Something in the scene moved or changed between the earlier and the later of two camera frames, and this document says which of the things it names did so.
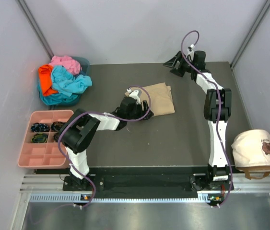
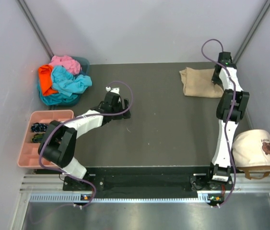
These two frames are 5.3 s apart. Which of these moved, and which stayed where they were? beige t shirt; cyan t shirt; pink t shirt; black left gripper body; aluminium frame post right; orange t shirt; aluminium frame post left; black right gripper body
Moved: black right gripper body; black left gripper body; beige t shirt
Stayed: pink t shirt; aluminium frame post right; orange t shirt; cyan t shirt; aluminium frame post left
